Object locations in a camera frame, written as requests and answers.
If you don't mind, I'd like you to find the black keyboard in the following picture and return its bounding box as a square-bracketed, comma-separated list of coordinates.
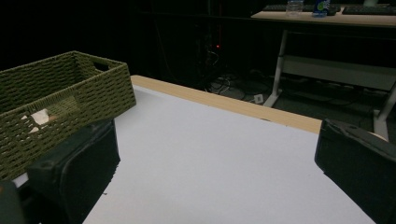
[262, 3, 342, 17]
[341, 3, 396, 17]

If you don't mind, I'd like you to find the wooden desk with white legs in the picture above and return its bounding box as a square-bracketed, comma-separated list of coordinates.
[250, 3, 396, 142]

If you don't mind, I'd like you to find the tangle of black cables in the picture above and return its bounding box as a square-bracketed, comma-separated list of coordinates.
[205, 73, 275, 103]

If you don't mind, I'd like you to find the clear plastic bottle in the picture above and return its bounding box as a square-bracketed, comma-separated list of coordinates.
[285, 0, 304, 18]

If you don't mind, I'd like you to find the blue label bottle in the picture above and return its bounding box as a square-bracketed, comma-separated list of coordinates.
[312, 0, 332, 18]

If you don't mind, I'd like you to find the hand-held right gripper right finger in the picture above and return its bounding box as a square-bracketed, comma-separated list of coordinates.
[314, 119, 396, 224]

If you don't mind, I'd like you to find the green woven basket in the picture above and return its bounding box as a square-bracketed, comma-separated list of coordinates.
[0, 50, 137, 181]

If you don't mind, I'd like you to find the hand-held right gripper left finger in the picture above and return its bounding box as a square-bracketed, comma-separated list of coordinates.
[25, 119, 121, 224]

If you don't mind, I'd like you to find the white paper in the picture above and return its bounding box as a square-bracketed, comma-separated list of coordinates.
[20, 108, 58, 134]

